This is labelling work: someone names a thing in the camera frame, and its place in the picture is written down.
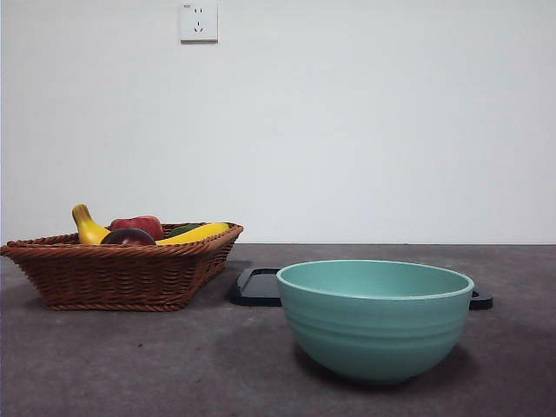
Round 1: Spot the dark purple plum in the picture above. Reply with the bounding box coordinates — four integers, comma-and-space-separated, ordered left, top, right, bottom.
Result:
100, 227, 157, 247

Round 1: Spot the teal ribbed bowl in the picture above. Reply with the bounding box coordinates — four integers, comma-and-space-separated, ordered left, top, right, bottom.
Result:
276, 259, 475, 386

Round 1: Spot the black rectangular tray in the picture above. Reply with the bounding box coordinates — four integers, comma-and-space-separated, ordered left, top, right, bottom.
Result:
228, 267, 495, 312

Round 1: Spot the green vegetable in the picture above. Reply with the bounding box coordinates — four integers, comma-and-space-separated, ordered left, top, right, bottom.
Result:
164, 223, 203, 239

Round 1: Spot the red apple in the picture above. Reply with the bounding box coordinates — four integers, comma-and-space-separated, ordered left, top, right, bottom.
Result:
108, 215, 165, 240

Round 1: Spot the brown wicker basket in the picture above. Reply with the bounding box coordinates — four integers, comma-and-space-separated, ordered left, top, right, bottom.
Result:
0, 222, 245, 312

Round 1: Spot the yellow banana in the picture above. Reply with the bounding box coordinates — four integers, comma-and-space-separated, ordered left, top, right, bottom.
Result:
71, 203, 231, 246

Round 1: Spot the white wall socket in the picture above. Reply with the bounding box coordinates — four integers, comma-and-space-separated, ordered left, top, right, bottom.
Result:
180, 1, 219, 44

